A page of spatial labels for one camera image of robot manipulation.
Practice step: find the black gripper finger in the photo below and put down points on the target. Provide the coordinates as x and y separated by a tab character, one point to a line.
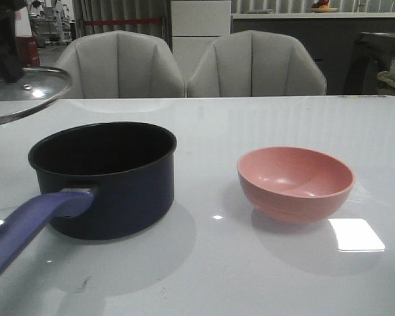
11	68

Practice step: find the glass lid with blue knob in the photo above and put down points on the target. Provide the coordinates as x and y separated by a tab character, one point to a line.
37	89

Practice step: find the pink plastic bowl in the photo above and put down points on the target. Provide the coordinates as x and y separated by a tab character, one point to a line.
293	184

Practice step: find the red trash bin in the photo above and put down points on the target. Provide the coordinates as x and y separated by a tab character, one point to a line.
28	51

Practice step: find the left grey upholstered chair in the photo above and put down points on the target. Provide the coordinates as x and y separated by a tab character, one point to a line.
121	64

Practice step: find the grey upholstered chair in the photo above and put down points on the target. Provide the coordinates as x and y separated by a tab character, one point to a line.
256	64
121	64

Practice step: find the white cabinet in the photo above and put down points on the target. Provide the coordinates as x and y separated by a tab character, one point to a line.
195	24

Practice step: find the right grey upholstered chair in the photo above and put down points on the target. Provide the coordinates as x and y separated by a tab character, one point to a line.
256	64

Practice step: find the fruit plate on counter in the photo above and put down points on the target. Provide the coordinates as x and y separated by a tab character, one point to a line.
322	6

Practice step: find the grey kitchen counter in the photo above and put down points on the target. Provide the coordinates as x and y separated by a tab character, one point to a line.
329	37

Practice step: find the dark side table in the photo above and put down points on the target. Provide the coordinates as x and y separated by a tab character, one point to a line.
372	52

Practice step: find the dark blue saucepan purple handle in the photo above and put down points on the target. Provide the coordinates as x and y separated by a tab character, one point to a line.
97	182

